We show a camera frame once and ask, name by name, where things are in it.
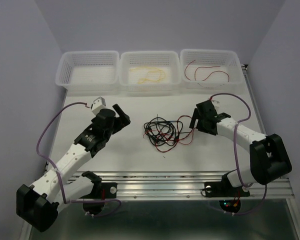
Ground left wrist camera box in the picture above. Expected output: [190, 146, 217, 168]
[91, 96, 106, 115]

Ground yellow wire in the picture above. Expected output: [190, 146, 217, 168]
[129, 66, 168, 85]

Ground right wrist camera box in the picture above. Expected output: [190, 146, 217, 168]
[211, 99, 220, 111]

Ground right white plastic basket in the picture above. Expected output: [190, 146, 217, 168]
[179, 49, 245, 94]

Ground left white plastic basket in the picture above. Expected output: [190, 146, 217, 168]
[55, 50, 120, 92]

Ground aluminium front rail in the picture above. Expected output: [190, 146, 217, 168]
[29, 170, 295, 202]

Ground middle white plastic basket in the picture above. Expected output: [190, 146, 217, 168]
[118, 50, 182, 92]

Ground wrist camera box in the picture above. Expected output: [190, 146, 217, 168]
[211, 99, 220, 111]
[91, 96, 106, 115]

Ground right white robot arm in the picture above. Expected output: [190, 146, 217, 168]
[189, 100, 292, 195]

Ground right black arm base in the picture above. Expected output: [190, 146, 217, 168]
[200, 181, 251, 215]

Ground white plastic basket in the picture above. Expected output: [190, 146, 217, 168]
[55, 50, 120, 92]
[118, 50, 182, 92]
[179, 49, 245, 94]

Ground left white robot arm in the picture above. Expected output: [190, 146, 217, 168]
[16, 103, 131, 232]

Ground red wire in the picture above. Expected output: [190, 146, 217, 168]
[149, 115, 199, 154]
[184, 59, 231, 86]

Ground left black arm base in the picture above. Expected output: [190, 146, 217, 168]
[74, 182, 122, 218]

